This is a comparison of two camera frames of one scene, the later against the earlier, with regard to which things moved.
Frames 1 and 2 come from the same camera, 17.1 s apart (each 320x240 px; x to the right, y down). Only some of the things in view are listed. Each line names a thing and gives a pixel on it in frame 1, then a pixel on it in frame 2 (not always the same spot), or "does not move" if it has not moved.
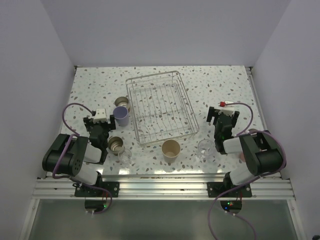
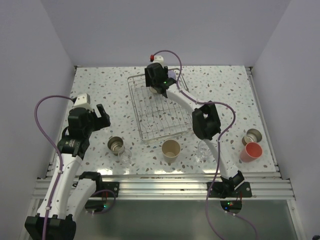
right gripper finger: [210, 114] -> [149, 82]
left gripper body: [106, 127] -> [93, 120]
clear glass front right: [205, 149] does not move
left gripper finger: [113, 125] -> [104, 121]
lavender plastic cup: [121, 114] -> [171, 74]
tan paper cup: [170, 149] does not move
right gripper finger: [235, 115] -> [166, 72]
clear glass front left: [124, 156] does not move
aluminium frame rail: [161, 186] does not move
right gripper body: [216, 113] -> [154, 84]
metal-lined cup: [122, 101] -> [152, 90]
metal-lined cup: [115, 144] does not move
